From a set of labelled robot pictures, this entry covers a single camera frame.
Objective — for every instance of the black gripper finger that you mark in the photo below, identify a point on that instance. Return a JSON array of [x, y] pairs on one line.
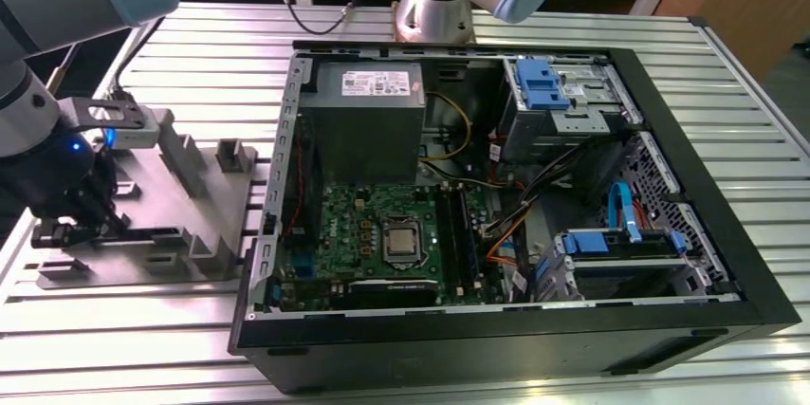
[[105, 217], [54, 233]]

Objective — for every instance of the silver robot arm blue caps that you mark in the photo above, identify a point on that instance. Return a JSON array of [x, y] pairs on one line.
[[57, 2]]

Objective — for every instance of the grey parts rack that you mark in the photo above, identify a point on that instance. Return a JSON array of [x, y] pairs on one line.
[[209, 196]]

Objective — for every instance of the green motherboard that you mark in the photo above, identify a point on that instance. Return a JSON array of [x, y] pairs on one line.
[[349, 234]]

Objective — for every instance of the grey power supply unit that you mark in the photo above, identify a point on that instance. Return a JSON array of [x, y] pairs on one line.
[[361, 139]]

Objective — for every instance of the silver CPU in socket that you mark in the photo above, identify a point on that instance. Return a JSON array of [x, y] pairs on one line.
[[402, 241]]

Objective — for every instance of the black graphics card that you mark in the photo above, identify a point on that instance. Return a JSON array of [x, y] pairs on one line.
[[389, 292]]

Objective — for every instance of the black open PC case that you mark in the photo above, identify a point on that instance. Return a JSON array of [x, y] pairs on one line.
[[506, 357]]

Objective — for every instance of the large blue disk carrier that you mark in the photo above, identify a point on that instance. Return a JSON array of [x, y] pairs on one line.
[[541, 87]]

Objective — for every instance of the silver drive cage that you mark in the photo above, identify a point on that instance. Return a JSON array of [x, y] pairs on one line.
[[570, 134]]

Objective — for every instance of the wooden cabinet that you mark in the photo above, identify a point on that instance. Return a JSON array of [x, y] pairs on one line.
[[741, 6]]

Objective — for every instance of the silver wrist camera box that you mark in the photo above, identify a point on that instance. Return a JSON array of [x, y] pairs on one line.
[[137, 132]]

